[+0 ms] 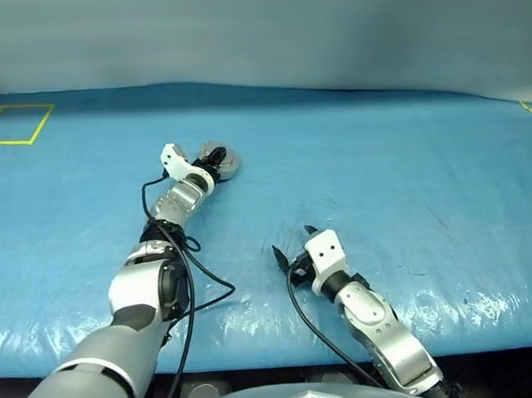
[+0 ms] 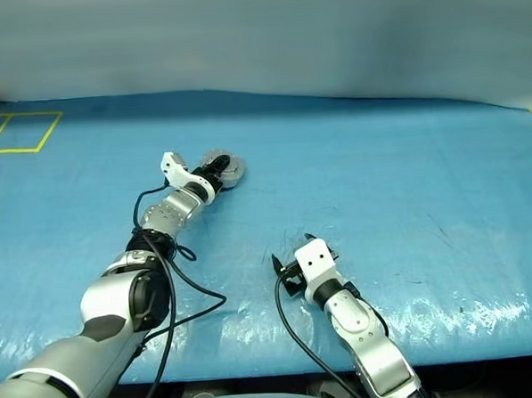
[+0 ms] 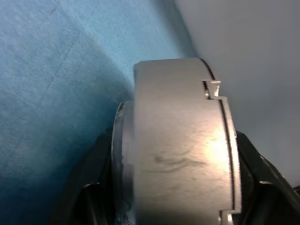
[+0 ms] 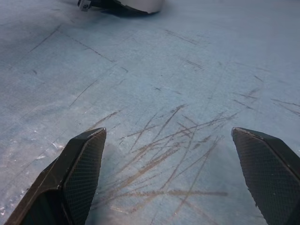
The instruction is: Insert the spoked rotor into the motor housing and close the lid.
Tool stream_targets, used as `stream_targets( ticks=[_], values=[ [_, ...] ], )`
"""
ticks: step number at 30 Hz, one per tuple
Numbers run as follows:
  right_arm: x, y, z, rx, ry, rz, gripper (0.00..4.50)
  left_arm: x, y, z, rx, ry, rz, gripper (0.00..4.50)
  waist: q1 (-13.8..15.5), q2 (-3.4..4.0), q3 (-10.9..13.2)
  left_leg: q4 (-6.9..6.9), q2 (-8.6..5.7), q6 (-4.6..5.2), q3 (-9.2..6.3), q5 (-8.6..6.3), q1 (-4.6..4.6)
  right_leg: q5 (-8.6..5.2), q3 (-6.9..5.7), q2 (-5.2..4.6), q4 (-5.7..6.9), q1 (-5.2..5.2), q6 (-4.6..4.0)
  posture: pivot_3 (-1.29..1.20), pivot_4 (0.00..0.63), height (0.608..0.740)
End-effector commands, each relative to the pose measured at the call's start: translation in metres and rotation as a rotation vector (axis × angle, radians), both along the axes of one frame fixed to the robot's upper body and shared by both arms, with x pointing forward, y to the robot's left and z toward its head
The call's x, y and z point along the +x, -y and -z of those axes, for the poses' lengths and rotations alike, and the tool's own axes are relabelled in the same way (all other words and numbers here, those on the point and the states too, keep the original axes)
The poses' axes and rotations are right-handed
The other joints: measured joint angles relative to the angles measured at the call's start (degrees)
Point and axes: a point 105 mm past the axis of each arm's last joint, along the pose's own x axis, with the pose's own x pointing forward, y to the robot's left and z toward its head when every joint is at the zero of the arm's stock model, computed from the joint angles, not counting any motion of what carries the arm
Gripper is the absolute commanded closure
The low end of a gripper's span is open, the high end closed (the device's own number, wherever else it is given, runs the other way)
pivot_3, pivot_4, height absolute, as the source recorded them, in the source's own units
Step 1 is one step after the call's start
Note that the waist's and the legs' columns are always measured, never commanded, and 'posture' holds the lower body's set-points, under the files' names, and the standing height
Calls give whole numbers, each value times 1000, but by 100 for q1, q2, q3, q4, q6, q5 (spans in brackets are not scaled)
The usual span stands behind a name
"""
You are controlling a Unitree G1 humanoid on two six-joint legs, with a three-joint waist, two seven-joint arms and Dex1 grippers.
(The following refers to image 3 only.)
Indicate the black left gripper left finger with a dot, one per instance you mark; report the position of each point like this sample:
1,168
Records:
89,192

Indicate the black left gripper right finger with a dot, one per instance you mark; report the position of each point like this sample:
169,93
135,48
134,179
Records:
264,199

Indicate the grey motor housing copper windings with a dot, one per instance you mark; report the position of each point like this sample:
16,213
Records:
175,140

